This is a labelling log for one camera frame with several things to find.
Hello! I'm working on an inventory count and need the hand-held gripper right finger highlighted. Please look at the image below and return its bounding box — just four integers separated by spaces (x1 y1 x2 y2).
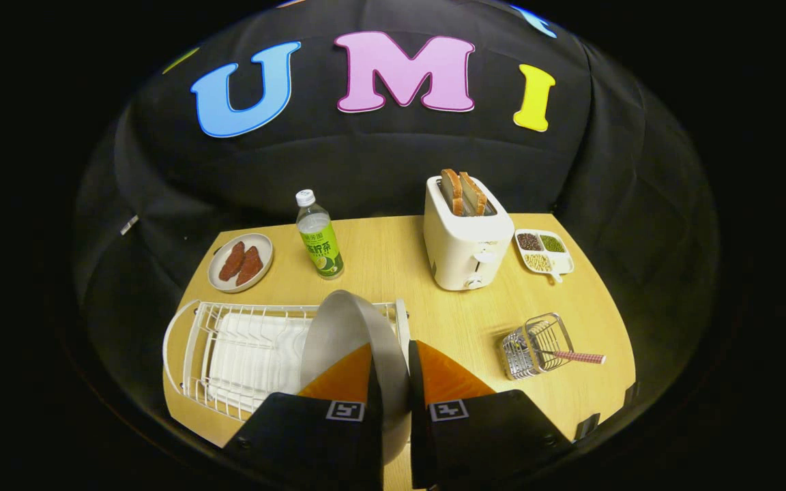
408 340 572 490

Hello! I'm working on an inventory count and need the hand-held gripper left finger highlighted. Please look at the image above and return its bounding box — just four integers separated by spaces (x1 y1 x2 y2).
222 343 385 491

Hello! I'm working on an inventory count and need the white wire dish rack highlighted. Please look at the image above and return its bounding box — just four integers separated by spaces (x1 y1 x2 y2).
162 299 411 423

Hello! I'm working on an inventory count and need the white round plate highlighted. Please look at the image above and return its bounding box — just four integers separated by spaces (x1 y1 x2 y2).
300 290 412 466

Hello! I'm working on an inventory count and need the metal wire basket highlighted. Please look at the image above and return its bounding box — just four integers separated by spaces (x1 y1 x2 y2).
501 312 574 381

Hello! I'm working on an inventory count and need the spoon with red checkered handle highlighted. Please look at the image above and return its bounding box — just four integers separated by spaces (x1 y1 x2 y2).
510 334 607 366

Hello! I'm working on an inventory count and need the small beige plate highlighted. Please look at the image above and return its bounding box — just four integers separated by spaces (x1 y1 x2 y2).
207 233 274 294

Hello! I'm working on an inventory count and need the white divided dish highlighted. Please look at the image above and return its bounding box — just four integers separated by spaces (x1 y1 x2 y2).
514 228 575 284

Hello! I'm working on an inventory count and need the white toaster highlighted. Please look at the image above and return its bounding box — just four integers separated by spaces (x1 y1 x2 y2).
424 175 515 292

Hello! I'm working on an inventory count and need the green label drink bottle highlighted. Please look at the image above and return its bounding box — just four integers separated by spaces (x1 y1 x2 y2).
295 190 345 280

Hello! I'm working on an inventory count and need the red sausage piece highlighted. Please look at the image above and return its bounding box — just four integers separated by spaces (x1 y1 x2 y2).
235 246 263 286
218 241 246 282

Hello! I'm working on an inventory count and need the black backdrop cloth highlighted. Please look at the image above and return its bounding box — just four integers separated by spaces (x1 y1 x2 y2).
72 0 718 437

